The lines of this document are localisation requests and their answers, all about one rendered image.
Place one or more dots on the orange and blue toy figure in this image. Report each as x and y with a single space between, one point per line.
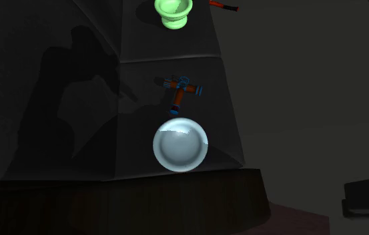
179 94

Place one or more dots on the pale silver round bowl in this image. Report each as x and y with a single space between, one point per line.
180 146

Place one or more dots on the light green footed cup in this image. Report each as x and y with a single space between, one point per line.
173 13

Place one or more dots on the dark low furniture piece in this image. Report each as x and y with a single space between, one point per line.
368 198

